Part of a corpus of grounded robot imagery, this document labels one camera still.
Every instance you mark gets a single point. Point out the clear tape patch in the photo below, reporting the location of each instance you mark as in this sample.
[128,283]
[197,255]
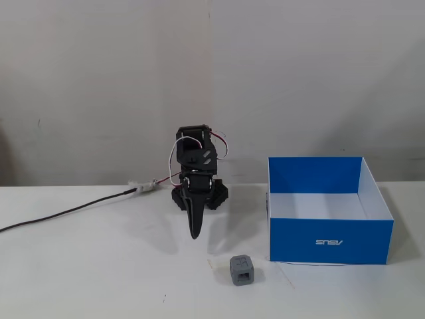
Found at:
[217,264]

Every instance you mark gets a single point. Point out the gray 3D-printed block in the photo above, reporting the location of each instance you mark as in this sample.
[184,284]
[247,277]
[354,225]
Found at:
[242,270]

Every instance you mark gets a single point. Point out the blue and white cardboard box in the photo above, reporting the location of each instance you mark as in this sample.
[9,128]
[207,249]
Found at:
[328,241]

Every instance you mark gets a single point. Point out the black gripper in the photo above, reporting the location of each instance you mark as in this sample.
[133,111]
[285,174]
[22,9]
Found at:
[197,185]

